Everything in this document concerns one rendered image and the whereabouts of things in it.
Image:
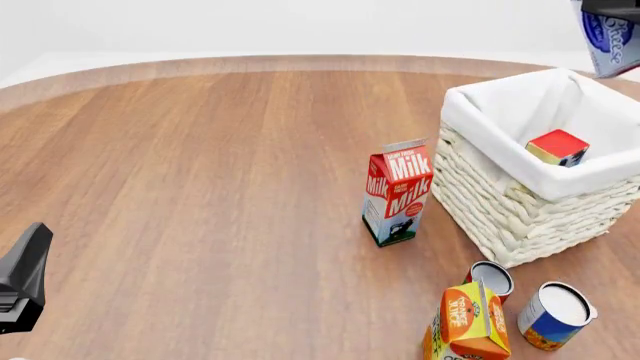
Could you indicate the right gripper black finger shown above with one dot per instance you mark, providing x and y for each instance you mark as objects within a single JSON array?
[{"x": 617, "y": 5}]

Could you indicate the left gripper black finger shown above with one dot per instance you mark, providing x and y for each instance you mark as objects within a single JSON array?
[{"x": 31, "y": 258}]

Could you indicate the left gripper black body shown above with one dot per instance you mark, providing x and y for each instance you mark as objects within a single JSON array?
[{"x": 17, "y": 315}]

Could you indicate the blue white cream cheese box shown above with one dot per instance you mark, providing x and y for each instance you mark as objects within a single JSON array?
[{"x": 607, "y": 45}]

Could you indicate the red top butter box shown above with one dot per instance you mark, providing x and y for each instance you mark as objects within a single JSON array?
[{"x": 557, "y": 146}]

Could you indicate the white woven basket with liner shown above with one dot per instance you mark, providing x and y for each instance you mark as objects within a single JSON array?
[{"x": 505, "y": 202}]

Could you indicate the red white milk carton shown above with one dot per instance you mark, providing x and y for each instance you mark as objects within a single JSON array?
[{"x": 397, "y": 195}]

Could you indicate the red tin with grey lid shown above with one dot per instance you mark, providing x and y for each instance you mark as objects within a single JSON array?
[{"x": 495, "y": 277}]

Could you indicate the blue tin with white lid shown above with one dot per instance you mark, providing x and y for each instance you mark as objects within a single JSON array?
[{"x": 555, "y": 315}]

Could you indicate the orange juice carton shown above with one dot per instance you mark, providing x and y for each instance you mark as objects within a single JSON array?
[{"x": 467, "y": 326}]

